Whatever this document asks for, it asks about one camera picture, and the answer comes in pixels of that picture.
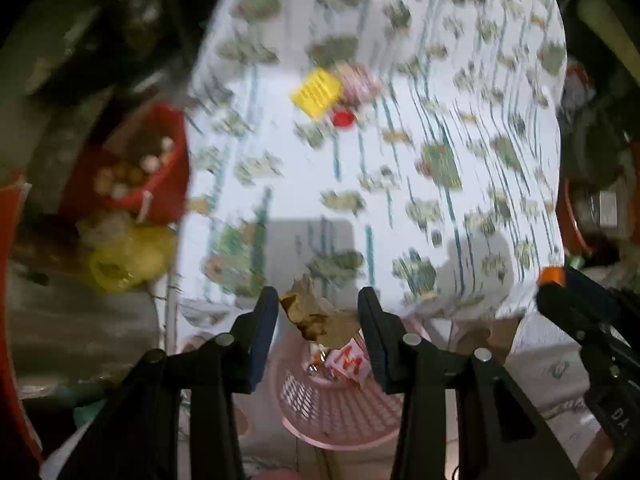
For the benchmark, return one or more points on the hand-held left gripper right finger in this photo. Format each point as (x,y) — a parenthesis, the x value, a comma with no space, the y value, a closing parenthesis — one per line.
(375,345)

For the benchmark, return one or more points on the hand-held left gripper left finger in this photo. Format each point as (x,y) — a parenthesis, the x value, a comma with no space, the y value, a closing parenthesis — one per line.
(262,340)

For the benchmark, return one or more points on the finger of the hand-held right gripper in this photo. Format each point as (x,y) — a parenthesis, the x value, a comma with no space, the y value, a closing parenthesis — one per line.
(595,292)
(570,312)

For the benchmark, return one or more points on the red white wrapper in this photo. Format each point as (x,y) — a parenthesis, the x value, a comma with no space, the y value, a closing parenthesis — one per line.
(350,360)

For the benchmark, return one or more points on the torn brown snack wrapper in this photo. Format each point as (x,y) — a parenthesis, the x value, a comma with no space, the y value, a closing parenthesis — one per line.
(320,320)

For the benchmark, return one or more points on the pink plastic basket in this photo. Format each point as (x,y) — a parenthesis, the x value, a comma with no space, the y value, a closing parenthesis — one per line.
(325,410)

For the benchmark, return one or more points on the red rimmed pot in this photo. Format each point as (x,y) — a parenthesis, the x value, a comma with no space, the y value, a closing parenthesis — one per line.
(600,210)

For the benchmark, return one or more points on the yellow plastic bag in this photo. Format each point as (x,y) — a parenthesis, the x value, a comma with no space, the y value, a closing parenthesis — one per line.
(135,255)

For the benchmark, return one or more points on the animal print white cloth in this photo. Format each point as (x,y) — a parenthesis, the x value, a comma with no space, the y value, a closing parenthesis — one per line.
(400,185)

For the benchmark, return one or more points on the red plastic bucket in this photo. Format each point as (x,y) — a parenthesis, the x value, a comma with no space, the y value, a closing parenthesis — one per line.
(165,195)

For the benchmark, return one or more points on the pile of eggs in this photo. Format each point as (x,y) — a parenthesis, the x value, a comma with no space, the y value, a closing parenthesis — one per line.
(130,172)

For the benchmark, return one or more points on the red bottle cap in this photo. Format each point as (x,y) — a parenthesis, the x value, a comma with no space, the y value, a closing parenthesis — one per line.
(344,118)

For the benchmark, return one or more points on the yellow packet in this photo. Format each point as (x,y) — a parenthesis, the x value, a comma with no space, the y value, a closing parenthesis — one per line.
(315,92)

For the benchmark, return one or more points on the red board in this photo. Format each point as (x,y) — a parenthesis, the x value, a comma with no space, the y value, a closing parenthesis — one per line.
(7,335)

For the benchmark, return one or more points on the crumpled pink wrapper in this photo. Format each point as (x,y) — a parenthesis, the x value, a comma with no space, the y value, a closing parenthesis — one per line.
(357,82)

